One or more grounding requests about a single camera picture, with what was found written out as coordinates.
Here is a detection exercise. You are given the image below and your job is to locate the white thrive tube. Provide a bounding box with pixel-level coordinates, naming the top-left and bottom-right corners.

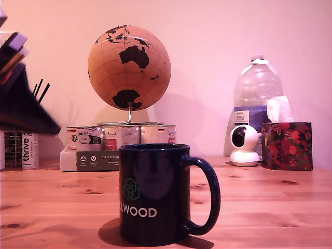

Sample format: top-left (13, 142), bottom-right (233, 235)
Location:
top-left (22, 131), bottom-right (39, 170)

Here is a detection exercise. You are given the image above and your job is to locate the pet food can black label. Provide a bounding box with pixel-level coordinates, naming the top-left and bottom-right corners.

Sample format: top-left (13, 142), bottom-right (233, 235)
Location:
top-left (66, 126), bottom-right (104, 153)

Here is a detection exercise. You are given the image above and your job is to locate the cardboard can tray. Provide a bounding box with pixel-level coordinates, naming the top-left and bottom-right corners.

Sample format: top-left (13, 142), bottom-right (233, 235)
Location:
top-left (60, 150), bottom-right (120, 172)

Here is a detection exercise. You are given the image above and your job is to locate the pet food can red label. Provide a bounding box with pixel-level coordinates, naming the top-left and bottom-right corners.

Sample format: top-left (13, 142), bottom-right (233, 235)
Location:
top-left (103, 126), bottom-right (141, 151)

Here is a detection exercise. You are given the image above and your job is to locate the metal globe stand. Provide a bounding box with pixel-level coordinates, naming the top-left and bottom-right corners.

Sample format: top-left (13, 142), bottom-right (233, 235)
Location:
top-left (97, 102), bottom-right (159, 127)

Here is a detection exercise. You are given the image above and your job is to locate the cork globe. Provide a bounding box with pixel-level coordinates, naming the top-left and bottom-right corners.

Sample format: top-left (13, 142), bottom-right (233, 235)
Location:
top-left (87, 24), bottom-right (172, 112)

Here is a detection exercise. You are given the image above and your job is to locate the dark blue printed mug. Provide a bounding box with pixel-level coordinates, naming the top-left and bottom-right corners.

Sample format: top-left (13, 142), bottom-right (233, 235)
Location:
top-left (118, 143), bottom-right (222, 247)

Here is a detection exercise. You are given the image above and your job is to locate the large clear water bottle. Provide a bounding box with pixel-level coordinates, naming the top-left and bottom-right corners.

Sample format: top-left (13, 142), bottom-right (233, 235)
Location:
top-left (232, 53), bottom-right (284, 156)

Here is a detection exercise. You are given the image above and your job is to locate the white tissue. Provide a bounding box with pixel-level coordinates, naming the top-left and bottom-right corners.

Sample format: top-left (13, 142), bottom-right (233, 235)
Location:
top-left (266, 95), bottom-right (295, 123)

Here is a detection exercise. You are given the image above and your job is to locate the floral tissue box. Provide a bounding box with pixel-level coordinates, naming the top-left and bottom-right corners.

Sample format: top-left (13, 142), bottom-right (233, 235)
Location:
top-left (261, 121), bottom-right (313, 171)

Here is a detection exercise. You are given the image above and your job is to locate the metal wire basket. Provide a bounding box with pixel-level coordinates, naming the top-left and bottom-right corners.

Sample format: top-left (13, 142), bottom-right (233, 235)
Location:
top-left (4, 131), bottom-right (23, 167)

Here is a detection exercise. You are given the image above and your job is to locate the small white round camera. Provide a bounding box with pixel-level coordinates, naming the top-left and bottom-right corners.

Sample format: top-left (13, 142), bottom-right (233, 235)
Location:
top-left (229, 125), bottom-right (260, 167)

